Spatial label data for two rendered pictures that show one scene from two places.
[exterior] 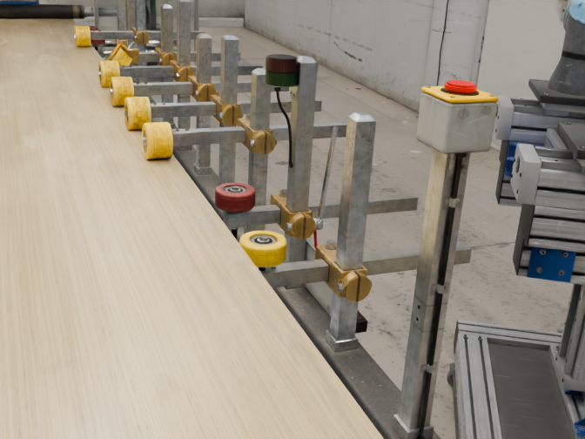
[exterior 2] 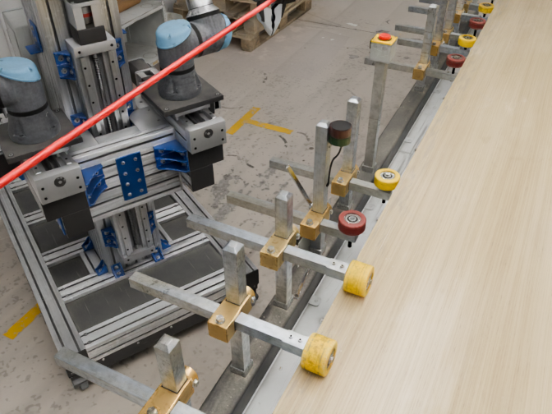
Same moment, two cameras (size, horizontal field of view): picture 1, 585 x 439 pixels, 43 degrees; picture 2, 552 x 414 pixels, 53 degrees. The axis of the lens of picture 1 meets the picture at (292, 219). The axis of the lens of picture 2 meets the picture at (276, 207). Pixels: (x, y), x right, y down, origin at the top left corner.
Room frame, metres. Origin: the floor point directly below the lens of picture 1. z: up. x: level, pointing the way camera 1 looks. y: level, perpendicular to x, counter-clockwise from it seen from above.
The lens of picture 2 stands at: (2.36, 0.89, 1.94)
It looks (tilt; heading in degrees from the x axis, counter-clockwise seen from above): 39 degrees down; 229
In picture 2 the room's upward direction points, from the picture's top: straight up
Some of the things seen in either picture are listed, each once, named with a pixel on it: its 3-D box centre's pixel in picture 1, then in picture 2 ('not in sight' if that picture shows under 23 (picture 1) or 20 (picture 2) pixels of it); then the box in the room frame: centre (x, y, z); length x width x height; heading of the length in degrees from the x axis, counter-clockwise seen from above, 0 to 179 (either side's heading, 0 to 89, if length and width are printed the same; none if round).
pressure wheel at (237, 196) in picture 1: (234, 213); (351, 232); (1.38, 0.12, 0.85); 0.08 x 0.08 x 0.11
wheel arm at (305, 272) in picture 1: (364, 266); (328, 177); (1.22, -0.14, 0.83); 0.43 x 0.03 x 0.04; 112
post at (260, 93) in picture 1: (258, 172); (283, 262); (1.62, 0.09, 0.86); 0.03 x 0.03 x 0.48; 22
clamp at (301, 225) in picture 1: (291, 215); (317, 219); (1.41, 0.00, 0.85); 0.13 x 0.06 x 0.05; 22
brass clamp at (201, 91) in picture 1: (201, 89); (169, 398); (2.11, 0.28, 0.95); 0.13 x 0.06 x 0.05; 22
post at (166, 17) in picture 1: (167, 76); not in sight; (2.55, 0.46, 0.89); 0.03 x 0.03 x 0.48; 22
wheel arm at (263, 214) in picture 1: (324, 210); (290, 215); (1.46, -0.07, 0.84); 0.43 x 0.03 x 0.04; 112
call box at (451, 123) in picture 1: (455, 121); (383, 49); (0.92, -0.20, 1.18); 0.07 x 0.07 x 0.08; 22
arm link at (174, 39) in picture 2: not in sight; (176, 43); (1.43, -0.65, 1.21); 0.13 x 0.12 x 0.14; 179
